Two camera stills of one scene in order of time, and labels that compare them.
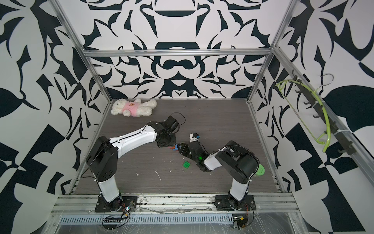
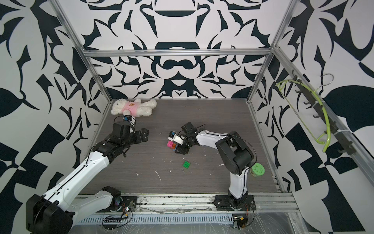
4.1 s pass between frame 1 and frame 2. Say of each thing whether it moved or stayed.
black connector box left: stayed
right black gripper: moved
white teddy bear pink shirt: stayed
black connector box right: stayed
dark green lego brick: stayed
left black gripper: moved
